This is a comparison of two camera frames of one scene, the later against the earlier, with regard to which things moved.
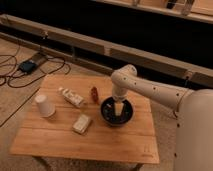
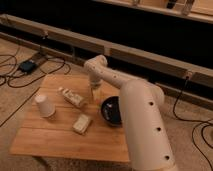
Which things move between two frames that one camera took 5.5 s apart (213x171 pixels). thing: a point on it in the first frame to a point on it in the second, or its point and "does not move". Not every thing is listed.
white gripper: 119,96 to 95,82
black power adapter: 27,66 does not move
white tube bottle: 71,97 does not move
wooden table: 64,122 does not move
